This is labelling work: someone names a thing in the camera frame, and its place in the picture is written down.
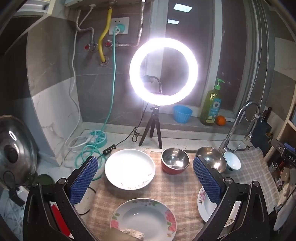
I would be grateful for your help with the plain white plate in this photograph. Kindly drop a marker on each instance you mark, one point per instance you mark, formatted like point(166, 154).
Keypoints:
point(129, 166)

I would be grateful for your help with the blue ribbed cup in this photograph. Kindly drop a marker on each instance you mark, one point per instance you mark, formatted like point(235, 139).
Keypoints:
point(182, 114)

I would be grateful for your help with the window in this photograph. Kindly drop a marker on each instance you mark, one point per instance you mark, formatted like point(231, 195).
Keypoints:
point(219, 46)

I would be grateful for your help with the small floral rim plate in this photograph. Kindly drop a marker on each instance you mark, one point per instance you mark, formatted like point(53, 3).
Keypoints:
point(204, 208)

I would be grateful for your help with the red packet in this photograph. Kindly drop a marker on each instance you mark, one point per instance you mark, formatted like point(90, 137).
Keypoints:
point(57, 217)

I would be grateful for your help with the orange fruit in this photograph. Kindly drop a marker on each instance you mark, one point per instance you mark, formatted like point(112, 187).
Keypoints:
point(220, 120)

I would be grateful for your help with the black knife block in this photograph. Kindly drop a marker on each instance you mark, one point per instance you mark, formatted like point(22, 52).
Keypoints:
point(261, 132)

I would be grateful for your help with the red steel bowl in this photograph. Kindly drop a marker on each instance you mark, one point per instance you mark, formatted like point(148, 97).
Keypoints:
point(175, 160)

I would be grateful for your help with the white water heater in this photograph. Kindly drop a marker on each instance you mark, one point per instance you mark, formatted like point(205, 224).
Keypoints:
point(76, 1)

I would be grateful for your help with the chrome faucet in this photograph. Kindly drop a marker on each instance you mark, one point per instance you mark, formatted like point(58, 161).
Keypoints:
point(240, 111)

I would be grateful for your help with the brown scrubbing sponge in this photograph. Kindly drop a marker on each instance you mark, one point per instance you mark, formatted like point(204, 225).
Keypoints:
point(124, 236)

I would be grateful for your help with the small white bowl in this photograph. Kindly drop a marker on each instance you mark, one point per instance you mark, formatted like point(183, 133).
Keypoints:
point(232, 161)

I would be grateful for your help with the wooden shelf unit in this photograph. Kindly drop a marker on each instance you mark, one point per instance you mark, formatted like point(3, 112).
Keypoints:
point(291, 129)

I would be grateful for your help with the beige checkered cloth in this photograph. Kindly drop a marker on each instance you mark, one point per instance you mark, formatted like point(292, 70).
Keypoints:
point(180, 192)

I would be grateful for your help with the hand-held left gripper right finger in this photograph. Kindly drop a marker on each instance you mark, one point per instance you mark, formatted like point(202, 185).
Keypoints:
point(208, 180)

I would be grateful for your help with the large floral rim plate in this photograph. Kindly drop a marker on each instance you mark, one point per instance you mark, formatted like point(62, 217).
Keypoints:
point(143, 215)

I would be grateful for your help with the teal round power strip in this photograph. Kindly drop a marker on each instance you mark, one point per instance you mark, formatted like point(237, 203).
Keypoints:
point(99, 136)

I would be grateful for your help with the green dish soap bottle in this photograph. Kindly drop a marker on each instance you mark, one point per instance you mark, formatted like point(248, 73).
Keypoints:
point(211, 109)

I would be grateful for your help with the large stainless steel bowl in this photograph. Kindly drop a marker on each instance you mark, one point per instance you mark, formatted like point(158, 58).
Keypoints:
point(212, 157)

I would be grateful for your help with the white wall socket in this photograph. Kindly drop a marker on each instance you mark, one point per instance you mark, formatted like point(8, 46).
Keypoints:
point(124, 23)

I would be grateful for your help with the grey checkered cloth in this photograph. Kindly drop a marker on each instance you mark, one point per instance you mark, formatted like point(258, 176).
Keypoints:
point(254, 166)

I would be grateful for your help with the black gooseneck phone holder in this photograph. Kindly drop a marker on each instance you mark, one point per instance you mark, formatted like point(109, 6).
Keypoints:
point(157, 81)

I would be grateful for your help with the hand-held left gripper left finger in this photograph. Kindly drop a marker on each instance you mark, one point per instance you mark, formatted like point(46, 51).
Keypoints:
point(84, 180)

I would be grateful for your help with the glass pot lid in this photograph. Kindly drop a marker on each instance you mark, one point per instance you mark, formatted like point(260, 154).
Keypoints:
point(20, 143)

